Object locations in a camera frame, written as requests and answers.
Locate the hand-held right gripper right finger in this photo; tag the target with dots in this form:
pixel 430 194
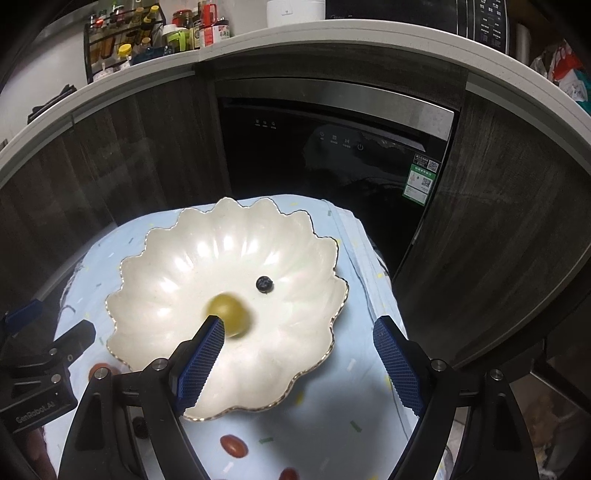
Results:
pixel 399 364

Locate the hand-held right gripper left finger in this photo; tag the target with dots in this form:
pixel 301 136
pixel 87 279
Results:
pixel 203 360

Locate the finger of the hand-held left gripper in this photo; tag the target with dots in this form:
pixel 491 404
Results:
pixel 23 313
pixel 78 339

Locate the green grape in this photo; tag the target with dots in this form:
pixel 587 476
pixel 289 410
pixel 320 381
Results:
pixel 235 311

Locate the large red cherry tomato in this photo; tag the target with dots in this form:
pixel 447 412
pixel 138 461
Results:
pixel 233 446

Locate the white scalloped bowl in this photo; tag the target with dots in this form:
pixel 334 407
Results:
pixel 194 258

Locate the small orange tangerine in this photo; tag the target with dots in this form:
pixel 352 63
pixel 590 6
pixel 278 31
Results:
pixel 101 369

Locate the light blue tablecloth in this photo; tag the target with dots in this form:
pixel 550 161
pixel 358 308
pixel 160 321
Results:
pixel 351 397

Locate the dark purple grape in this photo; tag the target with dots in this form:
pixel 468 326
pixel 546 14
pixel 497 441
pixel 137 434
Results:
pixel 141 427

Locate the blueberry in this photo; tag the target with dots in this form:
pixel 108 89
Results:
pixel 265 284

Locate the small red cherry tomato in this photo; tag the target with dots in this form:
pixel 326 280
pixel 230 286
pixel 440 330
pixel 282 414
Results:
pixel 288 474

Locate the clear plastic bag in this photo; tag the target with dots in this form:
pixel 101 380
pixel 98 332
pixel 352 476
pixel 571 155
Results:
pixel 554 415

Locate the dark wood cabinet door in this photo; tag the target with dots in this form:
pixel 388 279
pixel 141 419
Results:
pixel 508 230
pixel 115 161

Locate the black dishwasher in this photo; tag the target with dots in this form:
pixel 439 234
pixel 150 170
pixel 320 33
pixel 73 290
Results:
pixel 323 184

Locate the black stove burner grate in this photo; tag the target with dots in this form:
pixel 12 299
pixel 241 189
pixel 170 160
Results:
pixel 51 104

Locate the yellow cap bottle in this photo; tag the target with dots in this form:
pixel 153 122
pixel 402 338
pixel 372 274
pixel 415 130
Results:
pixel 124 51

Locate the row of condiment bottles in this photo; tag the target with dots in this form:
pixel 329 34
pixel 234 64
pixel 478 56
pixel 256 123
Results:
pixel 138 27

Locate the green jar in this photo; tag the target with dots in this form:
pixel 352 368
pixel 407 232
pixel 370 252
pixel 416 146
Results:
pixel 178 39

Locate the white jar red label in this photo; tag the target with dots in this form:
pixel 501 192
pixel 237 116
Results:
pixel 217 33

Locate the white kitchen countertop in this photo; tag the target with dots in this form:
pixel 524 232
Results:
pixel 323 39

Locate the red lid jar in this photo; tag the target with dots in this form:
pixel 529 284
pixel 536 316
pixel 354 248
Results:
pixel 181 18

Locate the colourful plastic bags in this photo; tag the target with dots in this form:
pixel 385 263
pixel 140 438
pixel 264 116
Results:
pixel 561 69

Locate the black microwave oven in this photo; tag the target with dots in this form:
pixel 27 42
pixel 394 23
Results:
pixel 415 18

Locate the red plastic bottle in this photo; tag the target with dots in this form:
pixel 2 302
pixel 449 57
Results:
pixel 208 11

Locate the white rice cooker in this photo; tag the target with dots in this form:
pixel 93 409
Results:
pixel 295 11

